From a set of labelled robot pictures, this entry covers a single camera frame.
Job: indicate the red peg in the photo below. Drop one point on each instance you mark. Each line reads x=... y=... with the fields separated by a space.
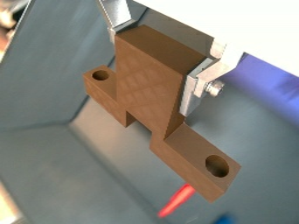
x=182 y=195

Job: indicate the purple base block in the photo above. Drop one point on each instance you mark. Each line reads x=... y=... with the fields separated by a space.
x=273 y=86

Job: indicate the brown T-shaped block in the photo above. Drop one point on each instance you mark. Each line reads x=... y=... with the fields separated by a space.
x=142 y=92

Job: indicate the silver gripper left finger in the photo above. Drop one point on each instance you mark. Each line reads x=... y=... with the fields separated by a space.
x=118 y=16

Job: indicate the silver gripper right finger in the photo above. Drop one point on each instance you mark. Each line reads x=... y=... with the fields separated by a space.
x=202 y=81

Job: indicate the blue peg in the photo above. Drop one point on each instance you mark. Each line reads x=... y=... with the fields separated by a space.
x=225 y=219

